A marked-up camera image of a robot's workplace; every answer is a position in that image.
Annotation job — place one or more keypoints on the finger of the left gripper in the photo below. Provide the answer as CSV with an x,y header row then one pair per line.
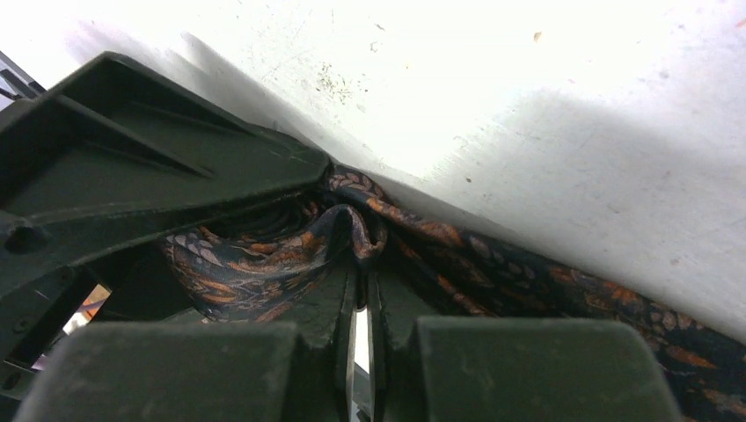
x,y
134,285
117,155

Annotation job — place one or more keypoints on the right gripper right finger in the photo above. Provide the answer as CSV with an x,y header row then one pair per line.
x,y
428,367

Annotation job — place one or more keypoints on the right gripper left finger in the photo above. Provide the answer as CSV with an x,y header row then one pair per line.
x,y
296,368

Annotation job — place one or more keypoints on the dark orange paisley tie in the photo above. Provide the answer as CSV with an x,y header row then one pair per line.
x,y
257,266

